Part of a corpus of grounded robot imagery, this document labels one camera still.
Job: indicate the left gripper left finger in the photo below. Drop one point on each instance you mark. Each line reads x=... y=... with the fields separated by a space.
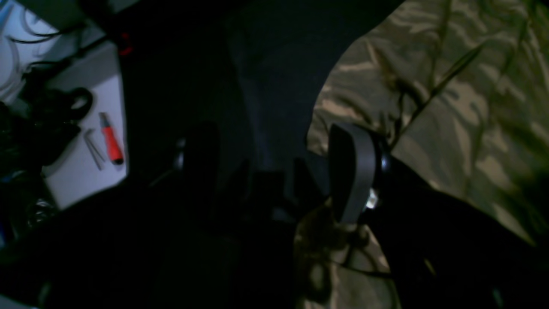
x=104 y=251

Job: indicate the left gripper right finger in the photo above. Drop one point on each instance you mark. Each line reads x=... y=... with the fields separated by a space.
x=442 y=252

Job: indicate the camouflage t-shirt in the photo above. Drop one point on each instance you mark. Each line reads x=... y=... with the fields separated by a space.
x=459 y=88

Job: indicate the orange utility knife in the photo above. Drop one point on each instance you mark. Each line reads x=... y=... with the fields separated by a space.
x=113 y=149

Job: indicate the grey metal tool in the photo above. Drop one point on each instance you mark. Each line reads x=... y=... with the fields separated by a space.
x=95 y=152

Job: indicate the black table cloth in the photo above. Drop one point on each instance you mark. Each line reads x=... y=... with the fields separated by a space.
x=255 y=69

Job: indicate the orange clamp top left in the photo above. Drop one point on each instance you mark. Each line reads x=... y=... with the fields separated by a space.
x=124 y=44

